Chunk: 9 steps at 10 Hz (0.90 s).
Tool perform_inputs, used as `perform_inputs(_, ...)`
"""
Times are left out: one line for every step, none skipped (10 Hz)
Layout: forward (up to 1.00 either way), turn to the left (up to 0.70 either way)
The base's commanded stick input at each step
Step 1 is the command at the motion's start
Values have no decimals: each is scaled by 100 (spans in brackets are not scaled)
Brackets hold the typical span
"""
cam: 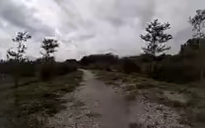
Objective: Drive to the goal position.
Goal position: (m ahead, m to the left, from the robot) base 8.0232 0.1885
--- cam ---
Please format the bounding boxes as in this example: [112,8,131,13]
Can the dark low bushes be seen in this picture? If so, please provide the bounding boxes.
[0,58,80,80]

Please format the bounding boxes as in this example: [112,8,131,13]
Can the pale gravel path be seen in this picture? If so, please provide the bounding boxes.
[39,68,191,128]

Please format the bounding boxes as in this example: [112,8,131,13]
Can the thin young tree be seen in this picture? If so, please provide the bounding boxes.
[179,8,205,83]
[39,37,60,82]
[139,18,174,77]
[6,30,33,88]

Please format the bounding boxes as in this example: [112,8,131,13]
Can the grass verge with gravel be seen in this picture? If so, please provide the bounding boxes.
[91,69,205,128]

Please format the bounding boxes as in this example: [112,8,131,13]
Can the dark hedge of bushes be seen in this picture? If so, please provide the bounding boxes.
[77,52,205,84]

